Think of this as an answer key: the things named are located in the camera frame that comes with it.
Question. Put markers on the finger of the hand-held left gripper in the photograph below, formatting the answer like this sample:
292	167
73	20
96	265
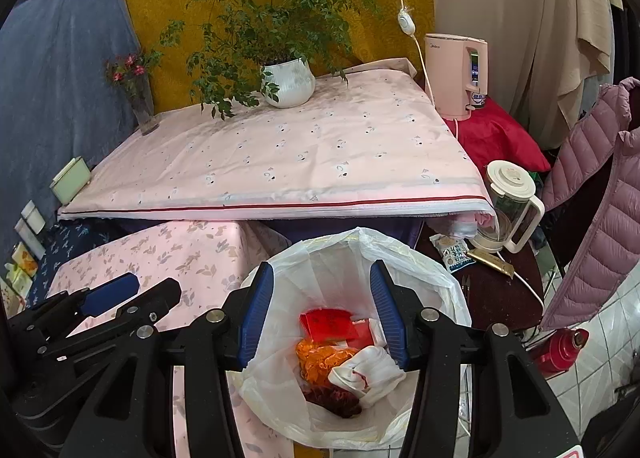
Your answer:
150	298
110	295

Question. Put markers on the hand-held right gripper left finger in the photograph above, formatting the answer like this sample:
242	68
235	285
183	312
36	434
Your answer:
257	318

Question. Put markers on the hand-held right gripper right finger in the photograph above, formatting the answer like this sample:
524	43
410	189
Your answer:
387	318

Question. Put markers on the red and white paper packaging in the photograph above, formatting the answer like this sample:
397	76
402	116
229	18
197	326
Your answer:
370	363

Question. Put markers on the red paper packet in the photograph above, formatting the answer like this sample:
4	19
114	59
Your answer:
327	325

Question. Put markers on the orange plastic wrapper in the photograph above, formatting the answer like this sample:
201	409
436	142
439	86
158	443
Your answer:
317	360

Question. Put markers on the white plastic bin bag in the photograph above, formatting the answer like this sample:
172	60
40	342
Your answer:
325	268

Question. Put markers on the navy leaf-print cloth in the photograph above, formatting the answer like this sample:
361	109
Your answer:
75	238

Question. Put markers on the small black scissors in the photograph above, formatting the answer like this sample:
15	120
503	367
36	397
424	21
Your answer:
468	285

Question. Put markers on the green and white tissue pack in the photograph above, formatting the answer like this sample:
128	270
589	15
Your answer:
19	280

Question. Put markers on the white snack packet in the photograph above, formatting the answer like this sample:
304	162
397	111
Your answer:
455	253

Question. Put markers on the dark red wrapper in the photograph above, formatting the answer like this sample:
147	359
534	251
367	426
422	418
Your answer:
335	403

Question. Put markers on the dark maroon table cover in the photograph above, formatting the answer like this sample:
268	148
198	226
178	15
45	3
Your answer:
500	298

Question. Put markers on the gold foil bar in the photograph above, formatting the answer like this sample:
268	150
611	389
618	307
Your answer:
492	263

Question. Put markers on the pale green tissue box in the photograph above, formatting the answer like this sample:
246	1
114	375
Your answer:
70	181

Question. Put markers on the pink sheet with red stripe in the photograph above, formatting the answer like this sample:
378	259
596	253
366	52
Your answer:
300	153

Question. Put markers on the red thermos flask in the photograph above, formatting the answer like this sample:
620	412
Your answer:
560	350

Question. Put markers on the cream glass kettle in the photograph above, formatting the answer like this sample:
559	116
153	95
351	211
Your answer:
510	183

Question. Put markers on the glass vase with pink flowers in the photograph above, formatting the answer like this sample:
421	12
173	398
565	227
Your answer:
145	113

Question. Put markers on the red cloth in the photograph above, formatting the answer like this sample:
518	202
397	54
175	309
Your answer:
500	138

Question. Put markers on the green plant in white pot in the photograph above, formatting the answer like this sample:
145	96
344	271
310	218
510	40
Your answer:
287	83

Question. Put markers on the pink down jacket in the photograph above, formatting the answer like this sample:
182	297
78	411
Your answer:
600	213

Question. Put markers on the blue curtain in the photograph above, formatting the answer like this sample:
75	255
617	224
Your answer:
60	63

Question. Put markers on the beige curtain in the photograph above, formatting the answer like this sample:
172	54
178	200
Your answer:
525	13

